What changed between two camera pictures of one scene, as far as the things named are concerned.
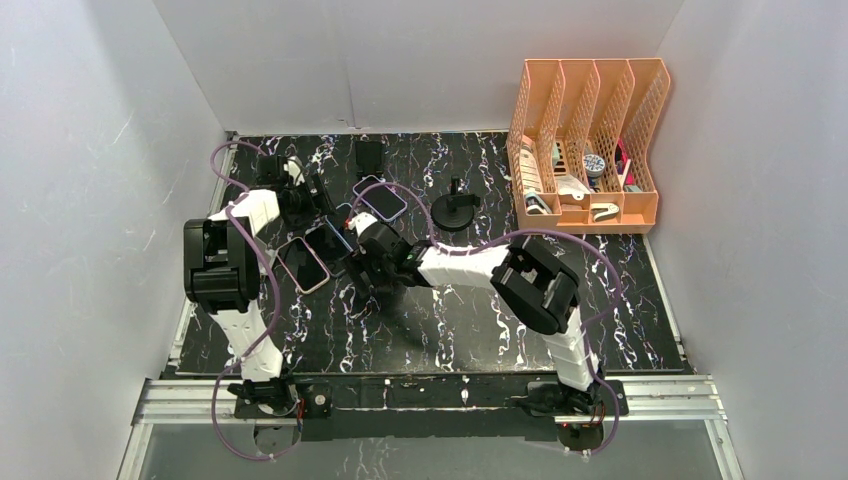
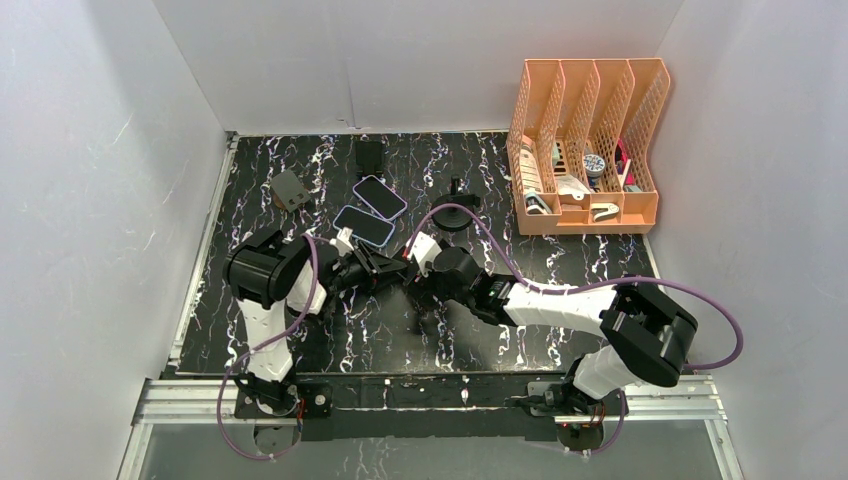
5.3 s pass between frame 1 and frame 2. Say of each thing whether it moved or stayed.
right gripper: moved
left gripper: moved
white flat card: stayed
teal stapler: stayed
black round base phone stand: stayed
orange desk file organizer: stayed
